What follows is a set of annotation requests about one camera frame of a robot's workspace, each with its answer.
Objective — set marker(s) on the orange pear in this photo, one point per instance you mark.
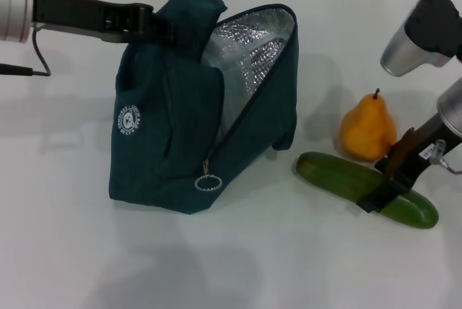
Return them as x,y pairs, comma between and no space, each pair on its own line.
364,125

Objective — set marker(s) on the dark teal insulated lunch bag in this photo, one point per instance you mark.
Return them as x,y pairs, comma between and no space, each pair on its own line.
151,164

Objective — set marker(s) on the green cucumber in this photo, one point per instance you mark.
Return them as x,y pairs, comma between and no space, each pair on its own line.
332,173

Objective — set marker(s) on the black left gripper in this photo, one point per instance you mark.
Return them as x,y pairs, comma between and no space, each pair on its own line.
79,13

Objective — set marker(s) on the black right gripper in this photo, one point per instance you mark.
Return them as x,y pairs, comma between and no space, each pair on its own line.
426,143

